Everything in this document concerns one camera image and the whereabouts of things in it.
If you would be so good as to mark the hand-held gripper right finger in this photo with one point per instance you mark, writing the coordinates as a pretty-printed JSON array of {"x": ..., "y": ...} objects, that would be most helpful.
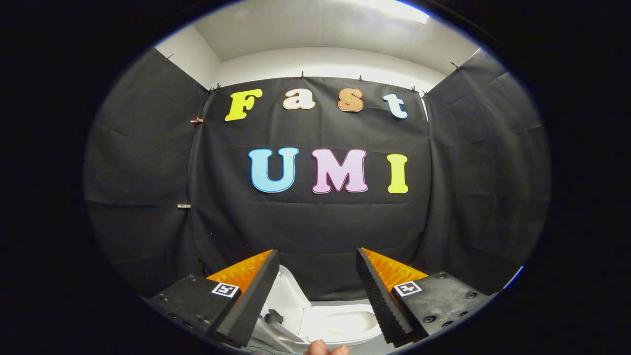
[{"x": 377, "y": 301}]

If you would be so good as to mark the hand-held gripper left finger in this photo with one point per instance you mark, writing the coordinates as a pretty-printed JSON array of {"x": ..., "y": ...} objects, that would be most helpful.
[{"x": 256, "y": 296}]

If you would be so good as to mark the white toilet bowl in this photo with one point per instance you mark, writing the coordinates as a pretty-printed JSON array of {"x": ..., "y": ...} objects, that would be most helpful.
[{"x": 340, "y": 320}]

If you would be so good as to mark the black backdrop cloth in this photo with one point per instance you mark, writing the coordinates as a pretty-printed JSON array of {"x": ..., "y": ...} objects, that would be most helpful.
[{"x": 320, "y": 227}]

